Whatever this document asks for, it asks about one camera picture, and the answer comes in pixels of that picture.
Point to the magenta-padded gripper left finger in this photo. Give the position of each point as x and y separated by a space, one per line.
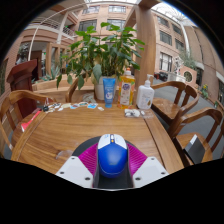
78 170

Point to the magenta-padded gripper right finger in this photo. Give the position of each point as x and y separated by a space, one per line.
148 170

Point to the blue and white computer mouse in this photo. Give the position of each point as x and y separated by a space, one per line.
112 158

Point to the round black mouse pad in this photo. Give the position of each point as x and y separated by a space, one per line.
85 144

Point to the small white packet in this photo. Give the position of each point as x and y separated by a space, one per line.
132 113

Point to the red and white booklet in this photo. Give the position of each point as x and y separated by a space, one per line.
30 121

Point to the wooden armchair with black notebook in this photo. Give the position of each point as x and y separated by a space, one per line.
200 118

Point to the white pump bottle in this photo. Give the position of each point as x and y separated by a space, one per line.
145 96

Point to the yellow liquid bottle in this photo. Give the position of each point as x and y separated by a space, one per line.
126 91

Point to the blue squeeze tube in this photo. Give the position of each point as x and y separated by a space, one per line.
109 91

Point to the wooden armchair with red booklet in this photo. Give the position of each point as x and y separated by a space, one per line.
6 110

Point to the yellow flowering plant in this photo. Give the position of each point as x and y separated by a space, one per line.
204 90

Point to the green agave plant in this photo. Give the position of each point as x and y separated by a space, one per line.
52 74

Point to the dark wooden lectern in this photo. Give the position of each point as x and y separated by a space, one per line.
21 80

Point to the white sculpture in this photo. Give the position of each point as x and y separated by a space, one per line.
179 66

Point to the large green potted plant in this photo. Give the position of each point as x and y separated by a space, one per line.
100 53

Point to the grey bust statue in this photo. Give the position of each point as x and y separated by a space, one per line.
22 53

